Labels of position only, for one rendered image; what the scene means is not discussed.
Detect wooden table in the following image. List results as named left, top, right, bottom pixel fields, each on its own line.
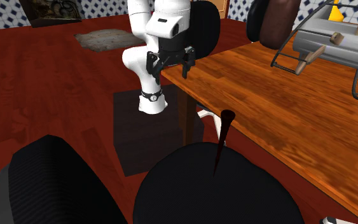
left=160, top=31, right=358, bottom=224

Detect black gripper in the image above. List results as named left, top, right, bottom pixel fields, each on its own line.
left=146, top=30, right=196, bottom=85

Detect dark red pointed cone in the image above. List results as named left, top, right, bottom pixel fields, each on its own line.
left=212, top=109, right=237, bottom=178

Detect grey rug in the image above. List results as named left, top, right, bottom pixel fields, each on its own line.
left=74, top=28, right=146, bottom=53

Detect dark framed picture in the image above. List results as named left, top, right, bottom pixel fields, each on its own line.
left=18, top=0, right=84, bottom=29

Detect orange wooden door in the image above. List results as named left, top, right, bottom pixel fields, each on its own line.
left=209, top=0, right=230, bottom=20

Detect yellow cone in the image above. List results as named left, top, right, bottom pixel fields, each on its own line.
left=327, top=0, right=345, bottom=22

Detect brown and black chair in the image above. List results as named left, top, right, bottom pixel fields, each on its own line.
left=246, top=0, right=301, bottom=51

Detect black ribbed office chair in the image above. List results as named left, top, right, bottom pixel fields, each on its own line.
left=0, top=134, right=128, bottom=224

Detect dark robot stand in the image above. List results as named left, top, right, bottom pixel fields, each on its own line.
left=113, top=84, right=205, bottom=178

